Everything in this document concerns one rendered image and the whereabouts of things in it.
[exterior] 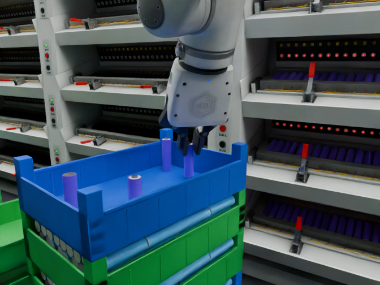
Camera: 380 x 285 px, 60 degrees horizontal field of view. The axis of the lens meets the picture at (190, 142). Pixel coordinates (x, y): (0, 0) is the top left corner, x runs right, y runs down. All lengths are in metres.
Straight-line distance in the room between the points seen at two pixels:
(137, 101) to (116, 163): 0.45
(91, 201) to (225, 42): 0.26
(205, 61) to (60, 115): 0.91
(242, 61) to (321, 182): 0.35
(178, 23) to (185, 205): 0.24
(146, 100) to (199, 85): 0.54
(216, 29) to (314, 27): 0.40
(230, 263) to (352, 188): 0.37
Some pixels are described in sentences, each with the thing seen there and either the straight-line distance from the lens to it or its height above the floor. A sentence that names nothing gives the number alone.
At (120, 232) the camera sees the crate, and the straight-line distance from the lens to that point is 0.40.
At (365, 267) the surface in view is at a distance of 0.93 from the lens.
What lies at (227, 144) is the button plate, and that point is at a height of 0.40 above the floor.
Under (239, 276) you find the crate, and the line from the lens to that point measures 0.66.
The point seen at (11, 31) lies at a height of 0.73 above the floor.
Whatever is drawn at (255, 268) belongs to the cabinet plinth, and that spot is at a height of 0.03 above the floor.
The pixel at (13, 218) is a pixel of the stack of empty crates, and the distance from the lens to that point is 0.91.
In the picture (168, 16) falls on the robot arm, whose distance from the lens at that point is 0.38.
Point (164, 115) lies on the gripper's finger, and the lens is 0.53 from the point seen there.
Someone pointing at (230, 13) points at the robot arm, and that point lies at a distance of 0.45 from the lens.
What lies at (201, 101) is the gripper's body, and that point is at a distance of 0.51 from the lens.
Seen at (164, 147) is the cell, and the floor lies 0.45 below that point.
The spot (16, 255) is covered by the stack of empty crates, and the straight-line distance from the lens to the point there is 0.72.
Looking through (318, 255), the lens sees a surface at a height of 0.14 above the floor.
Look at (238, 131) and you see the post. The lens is 0.86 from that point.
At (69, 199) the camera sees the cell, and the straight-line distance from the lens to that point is 0.47.
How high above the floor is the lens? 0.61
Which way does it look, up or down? 14 degrees down
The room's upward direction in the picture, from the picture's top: straight up
